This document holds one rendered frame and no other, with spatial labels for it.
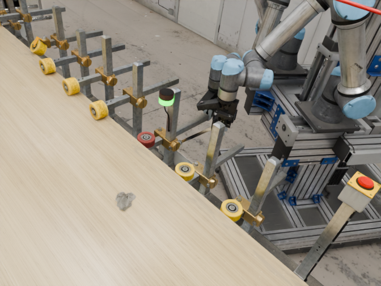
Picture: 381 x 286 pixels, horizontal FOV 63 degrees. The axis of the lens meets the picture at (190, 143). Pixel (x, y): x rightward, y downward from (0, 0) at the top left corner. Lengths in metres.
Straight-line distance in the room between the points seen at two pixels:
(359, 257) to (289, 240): 0.62
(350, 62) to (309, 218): 1.23
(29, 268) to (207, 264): 0.52
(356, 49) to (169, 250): 0.92
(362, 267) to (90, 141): 1.90
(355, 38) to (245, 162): 1.43
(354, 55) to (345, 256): 1.54
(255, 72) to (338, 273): 1.55
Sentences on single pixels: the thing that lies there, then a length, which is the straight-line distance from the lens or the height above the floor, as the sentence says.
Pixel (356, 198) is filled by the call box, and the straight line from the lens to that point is 0.97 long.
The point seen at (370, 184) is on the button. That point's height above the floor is 1.23.
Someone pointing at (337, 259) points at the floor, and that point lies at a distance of 2.41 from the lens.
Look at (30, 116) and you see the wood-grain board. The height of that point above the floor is 0.90.
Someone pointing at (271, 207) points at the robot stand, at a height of 0.21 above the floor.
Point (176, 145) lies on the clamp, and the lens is 1.43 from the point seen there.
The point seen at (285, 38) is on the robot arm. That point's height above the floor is 1.38.
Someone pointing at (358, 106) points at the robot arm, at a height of 1.22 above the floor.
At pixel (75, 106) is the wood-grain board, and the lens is 1.60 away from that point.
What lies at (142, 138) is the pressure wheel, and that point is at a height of 0.91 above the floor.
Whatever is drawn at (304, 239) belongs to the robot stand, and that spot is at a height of 0.23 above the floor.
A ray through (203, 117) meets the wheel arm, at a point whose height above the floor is 0.86.
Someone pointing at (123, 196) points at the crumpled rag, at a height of 0.91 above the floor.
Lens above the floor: 1.80
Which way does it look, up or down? 40 degrees down
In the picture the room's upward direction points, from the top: 9 degrees clockwise
